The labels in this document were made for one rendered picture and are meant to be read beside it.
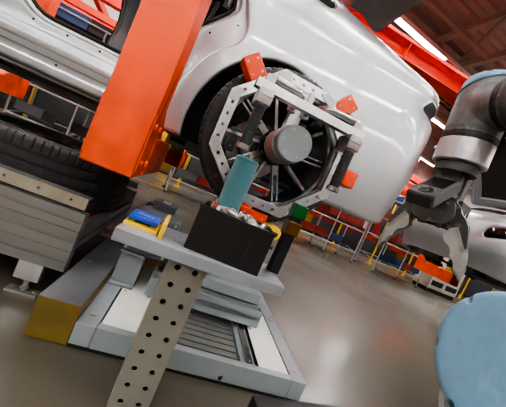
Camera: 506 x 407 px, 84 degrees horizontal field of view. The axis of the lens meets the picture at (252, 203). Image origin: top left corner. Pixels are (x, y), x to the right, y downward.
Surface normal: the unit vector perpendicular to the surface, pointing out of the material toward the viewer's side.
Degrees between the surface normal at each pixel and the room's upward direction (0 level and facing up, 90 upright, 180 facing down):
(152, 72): 90
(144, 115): 90
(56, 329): 90
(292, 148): 90
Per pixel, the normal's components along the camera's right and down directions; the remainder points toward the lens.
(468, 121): -0.73, -0.21
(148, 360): 0.19, 0.14
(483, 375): -0.92, -0.36
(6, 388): 0.40, -0.91
